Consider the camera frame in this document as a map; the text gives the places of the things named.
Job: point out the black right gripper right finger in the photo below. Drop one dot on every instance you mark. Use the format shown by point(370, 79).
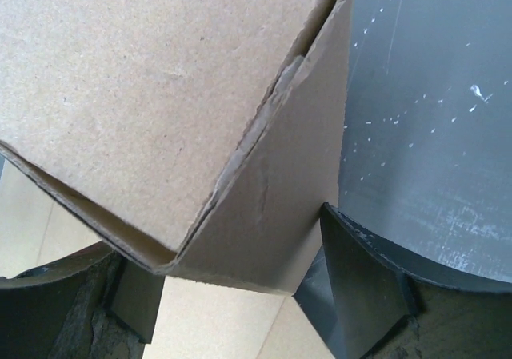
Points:
point(394, 303)

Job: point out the brown cardboard box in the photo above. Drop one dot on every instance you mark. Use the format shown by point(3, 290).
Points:
point(197, 138)

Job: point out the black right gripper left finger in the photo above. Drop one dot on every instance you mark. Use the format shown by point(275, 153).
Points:
point(93, 303)

